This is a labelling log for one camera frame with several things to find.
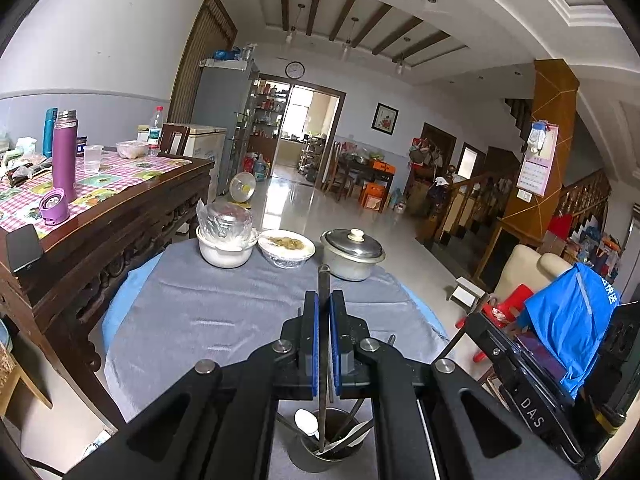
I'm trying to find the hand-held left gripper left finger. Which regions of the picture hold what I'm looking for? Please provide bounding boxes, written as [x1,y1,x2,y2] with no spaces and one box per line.
[62,290,320,480]

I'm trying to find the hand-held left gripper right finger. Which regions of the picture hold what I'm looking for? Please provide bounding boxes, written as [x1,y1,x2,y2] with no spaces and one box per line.
[330,290,587,480]

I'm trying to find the long black chopstick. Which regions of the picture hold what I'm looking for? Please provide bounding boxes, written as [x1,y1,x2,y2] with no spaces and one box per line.
[318,263,334,454]

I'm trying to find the white plastic spoon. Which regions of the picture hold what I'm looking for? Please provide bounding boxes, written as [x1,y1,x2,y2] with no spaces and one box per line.
[324,419,376,462]
[293,408,321,439]

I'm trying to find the dark metal utensil holder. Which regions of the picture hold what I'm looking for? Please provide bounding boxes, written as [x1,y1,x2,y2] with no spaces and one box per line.
[287,406,374,474]

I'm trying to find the wooden stool purple seat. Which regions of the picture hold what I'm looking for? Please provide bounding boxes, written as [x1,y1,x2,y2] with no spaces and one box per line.
[514,331,572,387]

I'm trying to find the metal pot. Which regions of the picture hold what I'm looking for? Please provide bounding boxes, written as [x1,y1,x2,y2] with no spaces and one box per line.
[320,228,386,282]

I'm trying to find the blue jacket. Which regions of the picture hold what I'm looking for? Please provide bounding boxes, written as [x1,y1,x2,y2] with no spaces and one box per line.
[521,262,624,402]

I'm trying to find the red plastic child chair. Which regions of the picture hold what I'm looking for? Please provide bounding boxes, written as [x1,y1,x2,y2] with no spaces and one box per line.
[454,283,534,364]

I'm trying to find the metal pot lid white knob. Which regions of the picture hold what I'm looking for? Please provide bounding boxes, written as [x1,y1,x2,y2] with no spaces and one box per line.
[320,228,386,264]

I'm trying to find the plastic-wrapped plate of food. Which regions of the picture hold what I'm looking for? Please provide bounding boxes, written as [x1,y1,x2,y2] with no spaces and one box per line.
[257,229,317,269]

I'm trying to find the grey tablecloth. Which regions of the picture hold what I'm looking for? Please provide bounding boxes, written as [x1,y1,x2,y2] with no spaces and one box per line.
[102,237,449,413]

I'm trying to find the white step stool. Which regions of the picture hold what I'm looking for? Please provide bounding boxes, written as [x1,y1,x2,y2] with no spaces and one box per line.
[446,277,487,311]

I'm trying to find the white bowl with plastic bag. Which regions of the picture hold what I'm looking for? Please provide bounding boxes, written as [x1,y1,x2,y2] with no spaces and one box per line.
[195,200,259,269]

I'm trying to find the beige armchair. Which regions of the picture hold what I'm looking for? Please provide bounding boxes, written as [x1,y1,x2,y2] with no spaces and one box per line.
[491,243,574,307]

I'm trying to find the orange box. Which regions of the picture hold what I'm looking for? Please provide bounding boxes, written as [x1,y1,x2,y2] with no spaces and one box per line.
[359,183,389,213]

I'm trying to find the small floor fan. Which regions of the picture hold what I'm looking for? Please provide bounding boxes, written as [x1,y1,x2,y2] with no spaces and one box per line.
[228,170,257,207]

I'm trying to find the dark dining table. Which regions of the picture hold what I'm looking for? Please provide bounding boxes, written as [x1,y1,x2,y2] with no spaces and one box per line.
[336,156,397,202]

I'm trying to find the light blue tablecloth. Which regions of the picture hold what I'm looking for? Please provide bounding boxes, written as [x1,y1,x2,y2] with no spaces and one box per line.
[101,259,449,346]

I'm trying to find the wooden stair railing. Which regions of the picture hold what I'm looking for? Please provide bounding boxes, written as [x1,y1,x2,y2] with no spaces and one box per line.
[434,164,517,252]

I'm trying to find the hanging bags and clothes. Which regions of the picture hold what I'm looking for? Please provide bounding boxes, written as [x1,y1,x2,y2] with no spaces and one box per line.
[406,136,447,172]

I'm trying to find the white chest freezer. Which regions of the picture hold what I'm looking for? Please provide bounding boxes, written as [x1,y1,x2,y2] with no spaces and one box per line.
[182,124,229,202]

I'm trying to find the framed flower picture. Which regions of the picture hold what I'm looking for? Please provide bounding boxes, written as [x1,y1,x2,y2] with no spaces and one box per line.
[370,102,400,135]

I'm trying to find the carved wooden sideboard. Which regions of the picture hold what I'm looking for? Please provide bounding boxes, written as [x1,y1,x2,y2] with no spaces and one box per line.
[0,152,217,431]

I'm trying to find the glass shelf with bottles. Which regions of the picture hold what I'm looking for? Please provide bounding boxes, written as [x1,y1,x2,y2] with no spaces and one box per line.
[249,77,292,139]

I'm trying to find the dark wooden chair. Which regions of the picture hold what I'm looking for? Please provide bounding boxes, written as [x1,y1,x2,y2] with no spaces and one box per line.
[158,123,191,157]

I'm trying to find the grey refrigerator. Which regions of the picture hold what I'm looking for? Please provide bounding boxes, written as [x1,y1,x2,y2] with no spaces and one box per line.
[192,59,259,197]

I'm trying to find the pink checkered table cover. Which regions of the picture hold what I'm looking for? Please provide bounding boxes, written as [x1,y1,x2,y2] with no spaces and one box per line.
[0,149,194,241]

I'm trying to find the red-capped water bottle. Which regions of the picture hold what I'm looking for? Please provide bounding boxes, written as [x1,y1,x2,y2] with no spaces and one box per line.
[147,105,165,157]

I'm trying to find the small bowl of food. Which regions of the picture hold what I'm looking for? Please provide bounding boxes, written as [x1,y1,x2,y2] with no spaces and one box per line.
[115,139,150,160]

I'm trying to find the clear plastic cup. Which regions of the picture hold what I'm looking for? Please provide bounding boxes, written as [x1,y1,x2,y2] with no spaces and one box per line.
[83,144,104,174]

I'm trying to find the purple thermos cap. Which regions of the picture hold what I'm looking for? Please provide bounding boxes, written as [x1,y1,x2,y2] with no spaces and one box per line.
[38,188,70,226]

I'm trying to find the small wooden stool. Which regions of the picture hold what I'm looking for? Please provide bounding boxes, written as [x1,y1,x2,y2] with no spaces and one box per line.
[0,354,54,432]

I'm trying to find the orange wooden column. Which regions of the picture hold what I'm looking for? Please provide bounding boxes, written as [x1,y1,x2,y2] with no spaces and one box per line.
[499,58,582,242]

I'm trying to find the black phone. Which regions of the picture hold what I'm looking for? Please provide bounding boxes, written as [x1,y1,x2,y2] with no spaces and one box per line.
[4,223,44,275]

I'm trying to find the purple thermos bottle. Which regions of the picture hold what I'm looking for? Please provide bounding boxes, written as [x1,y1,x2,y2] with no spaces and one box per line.
[52,109,79,204]

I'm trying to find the teal bottle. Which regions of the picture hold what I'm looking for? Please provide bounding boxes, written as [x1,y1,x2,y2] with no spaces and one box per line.
[42,107,59,159]

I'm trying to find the pile of food packets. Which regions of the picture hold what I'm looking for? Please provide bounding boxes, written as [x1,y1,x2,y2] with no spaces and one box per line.
[0,136,52,187]

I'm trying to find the pink wall calendar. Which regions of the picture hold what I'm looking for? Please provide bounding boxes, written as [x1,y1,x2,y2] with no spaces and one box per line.
[515,120,560,197]

